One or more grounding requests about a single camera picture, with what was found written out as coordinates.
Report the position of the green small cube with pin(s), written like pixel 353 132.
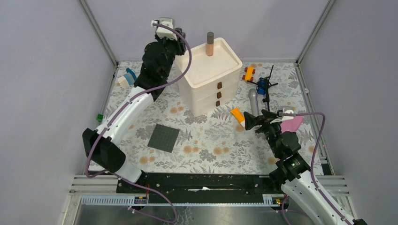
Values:
pixel 99 117

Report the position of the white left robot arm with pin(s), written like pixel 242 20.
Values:
pixel 102 144

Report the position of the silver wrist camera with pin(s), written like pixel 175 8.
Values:
pixel 285 109
pixel 163 26

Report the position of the blue toy brick car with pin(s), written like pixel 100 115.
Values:
pixel 262 84

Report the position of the orange white cream tube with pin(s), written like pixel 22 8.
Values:
pixel 239 116

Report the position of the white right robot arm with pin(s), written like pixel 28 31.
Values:
pixel 312 197

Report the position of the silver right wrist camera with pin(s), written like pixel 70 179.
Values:
pixel 285 109

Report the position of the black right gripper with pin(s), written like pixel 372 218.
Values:
pixel 250 120

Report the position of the pink plastic scoop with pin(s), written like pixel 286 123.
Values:
pixel 291 125

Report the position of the yellow red toy brick car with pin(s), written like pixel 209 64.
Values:
pixel 249 72

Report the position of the silver toy microphone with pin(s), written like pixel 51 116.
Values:
pixel 253 98

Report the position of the dark grey brick baseplate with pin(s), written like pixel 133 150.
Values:
pixel 163 138

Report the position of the blue white stacked bricks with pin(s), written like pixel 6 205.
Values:
pixel 128 79

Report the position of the beige foundation bottle grey cap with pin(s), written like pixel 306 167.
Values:
pixel 210 44

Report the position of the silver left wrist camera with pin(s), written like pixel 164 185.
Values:
pixel 163 26

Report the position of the white drawer organizer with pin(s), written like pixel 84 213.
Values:
pixel 210 81

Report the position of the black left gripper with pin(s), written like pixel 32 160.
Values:
pixel 179 43

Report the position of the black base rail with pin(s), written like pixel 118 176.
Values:
pixel 199 188

